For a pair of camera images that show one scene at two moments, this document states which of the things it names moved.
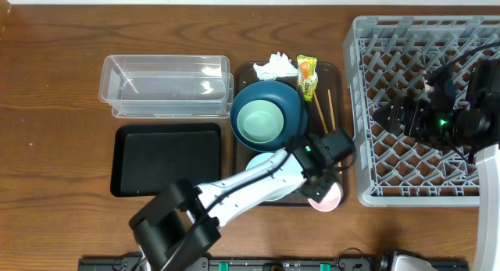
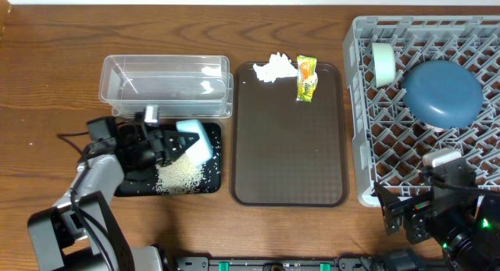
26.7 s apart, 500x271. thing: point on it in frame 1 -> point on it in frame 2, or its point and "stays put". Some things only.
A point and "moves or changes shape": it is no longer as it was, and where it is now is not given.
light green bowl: [260, 121] -> [385, 63]
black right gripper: [418, 109] -> [416, 207]
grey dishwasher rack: [388, 57] stays put
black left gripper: [321, 194] -> [169, 153]
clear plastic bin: [161, 86] stays put
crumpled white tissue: [277, 65] stays put
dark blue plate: [291, 103] moves or changes shape
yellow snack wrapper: [307, 75] stays put
